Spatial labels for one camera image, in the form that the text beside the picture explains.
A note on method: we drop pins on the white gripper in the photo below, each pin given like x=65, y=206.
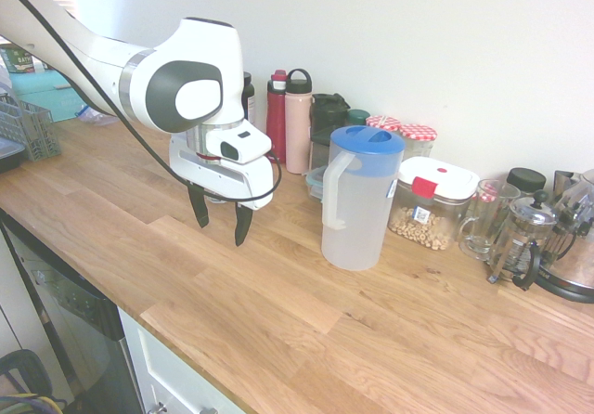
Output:
x=218, y=177

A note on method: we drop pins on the clear pitcher with blue lid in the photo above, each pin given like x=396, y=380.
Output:
x=357, y=219

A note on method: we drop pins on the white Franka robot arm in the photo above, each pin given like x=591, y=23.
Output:
x=195, y=94

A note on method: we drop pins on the red water bottle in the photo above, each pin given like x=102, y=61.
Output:
x=276, y=121

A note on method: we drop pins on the pink water bottle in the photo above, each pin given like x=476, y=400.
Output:
x=297, y=131

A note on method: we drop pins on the clear plastic storage container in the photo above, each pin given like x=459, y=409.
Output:
x=314, y=184

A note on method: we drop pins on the black protein powder tub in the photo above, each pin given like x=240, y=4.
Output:
x=249, y=103

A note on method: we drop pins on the dark shaker bottle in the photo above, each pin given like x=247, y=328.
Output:
x=325, y=121

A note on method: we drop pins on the clear plastic bag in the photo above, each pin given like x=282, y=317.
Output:
x=95, y=117

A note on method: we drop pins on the white cabinet drawer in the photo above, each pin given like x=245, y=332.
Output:
x=167, y=377

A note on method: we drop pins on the jar with green lid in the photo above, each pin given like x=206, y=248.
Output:
x=358, y=117

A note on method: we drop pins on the stainless steel dishwasher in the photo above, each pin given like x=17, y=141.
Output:
x=79, y=321

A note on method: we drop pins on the jar with red checkered lid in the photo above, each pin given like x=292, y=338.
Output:
x=417, y=138
x=383, y=123

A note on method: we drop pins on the teal box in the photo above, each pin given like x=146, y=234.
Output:
x=42, y=94

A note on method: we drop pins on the cereal container with white lid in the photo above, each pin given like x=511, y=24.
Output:
x=436, y=186

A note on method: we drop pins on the black dish tray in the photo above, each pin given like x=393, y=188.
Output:
x=9, y=159

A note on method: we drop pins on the green oats container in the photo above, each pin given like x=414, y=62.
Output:
x=21, y=61

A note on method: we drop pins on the glass jar black lid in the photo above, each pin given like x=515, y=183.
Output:
x=487, y=219

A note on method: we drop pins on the glass french press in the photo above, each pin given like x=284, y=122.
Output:
x=524, y=237

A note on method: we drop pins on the jar with black lid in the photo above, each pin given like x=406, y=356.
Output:
x=525, y=179

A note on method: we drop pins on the stainless steel electric kettle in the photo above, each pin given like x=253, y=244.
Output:
x=575, y=265

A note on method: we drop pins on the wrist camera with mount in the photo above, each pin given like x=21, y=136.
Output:
x=250, y=142

